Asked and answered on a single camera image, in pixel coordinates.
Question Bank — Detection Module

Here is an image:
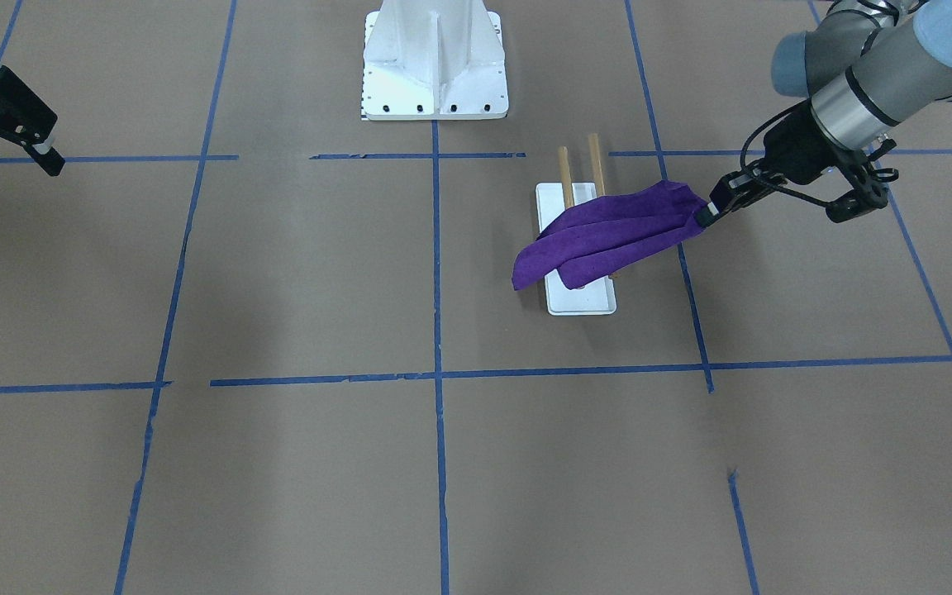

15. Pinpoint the white towel rack with dowels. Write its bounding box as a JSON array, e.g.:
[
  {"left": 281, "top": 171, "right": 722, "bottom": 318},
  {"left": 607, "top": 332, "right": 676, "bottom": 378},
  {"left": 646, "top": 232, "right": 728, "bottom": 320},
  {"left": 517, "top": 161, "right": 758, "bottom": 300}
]
[{"left": 535, "top": 132, "right": 617, "bottom": 317}]

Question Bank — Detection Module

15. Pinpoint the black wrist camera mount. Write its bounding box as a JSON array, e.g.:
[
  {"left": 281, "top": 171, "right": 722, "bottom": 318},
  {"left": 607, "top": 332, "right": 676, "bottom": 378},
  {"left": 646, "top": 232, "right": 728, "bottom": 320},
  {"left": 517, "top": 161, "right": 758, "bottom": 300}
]
[{"left": 825, "top": 136, "right": 900, "bottom": 223}]

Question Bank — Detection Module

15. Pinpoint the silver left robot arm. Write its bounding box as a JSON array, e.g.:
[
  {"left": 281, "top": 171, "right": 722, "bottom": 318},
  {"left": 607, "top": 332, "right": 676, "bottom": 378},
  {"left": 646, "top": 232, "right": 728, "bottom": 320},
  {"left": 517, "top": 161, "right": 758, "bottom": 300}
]
[{"left": 695, "top": 1, "right": 952, "bottom": 227}]

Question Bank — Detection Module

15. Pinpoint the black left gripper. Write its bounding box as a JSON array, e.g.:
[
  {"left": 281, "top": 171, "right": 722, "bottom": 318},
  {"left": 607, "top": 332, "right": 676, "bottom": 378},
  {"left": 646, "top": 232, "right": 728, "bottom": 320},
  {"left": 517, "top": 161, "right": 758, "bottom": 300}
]
[{"left": 696, "top": 106, "right": 850, "bottom": 229}]

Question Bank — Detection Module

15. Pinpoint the purple towel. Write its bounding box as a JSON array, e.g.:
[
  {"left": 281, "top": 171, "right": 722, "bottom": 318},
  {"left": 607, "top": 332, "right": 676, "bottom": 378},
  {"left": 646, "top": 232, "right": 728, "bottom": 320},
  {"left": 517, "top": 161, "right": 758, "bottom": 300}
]
[{"left": 511, "top": 180, "right": 707, "bottom": 290}]

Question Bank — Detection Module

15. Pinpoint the white camera pillar with base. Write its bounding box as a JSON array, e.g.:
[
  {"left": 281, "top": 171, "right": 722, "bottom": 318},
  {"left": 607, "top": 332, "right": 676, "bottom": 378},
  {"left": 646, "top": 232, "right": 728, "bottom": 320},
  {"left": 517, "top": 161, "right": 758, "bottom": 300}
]
[{"left": 360, "top": 1, "right": 510, "bottom": 121}]

